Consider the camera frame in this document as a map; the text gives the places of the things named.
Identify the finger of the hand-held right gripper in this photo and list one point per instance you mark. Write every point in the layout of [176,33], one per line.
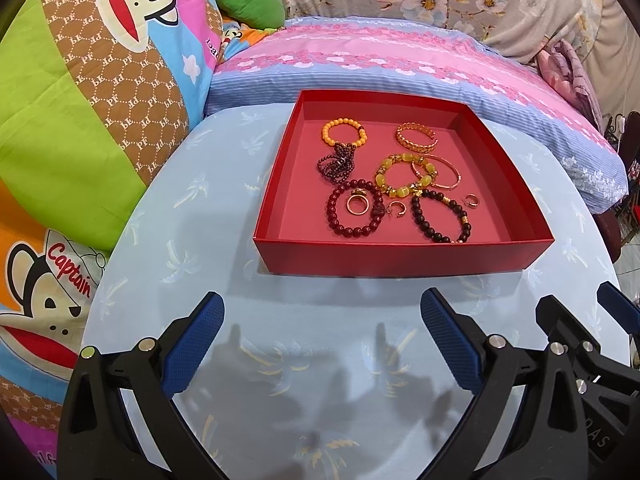
[565,320]
[617,302]

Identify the thin gold bangle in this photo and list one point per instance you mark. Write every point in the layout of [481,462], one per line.
[470,175]

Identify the green cushion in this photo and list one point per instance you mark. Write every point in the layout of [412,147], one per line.
[250,0]

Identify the colourful monkey-print blanket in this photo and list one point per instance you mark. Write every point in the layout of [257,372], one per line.
[75,110]

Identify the beige floral sofa cover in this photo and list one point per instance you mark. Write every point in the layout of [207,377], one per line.
[525,5]

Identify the gold hoop earring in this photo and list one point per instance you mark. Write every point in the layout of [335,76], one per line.
[400,203]
[474,202]

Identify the pink folded cloth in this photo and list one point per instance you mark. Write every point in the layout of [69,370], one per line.
[570,75]

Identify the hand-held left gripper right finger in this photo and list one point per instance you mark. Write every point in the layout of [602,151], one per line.
[450,340]

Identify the dark red stool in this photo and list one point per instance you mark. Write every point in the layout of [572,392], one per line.
[612,230]

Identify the red cardboard box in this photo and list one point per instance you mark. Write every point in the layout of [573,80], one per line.
[380,260]

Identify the pink and blue pillow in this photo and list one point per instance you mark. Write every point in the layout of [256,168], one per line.
[400,55]

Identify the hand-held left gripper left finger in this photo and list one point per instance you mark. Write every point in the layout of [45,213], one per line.
[197,340]

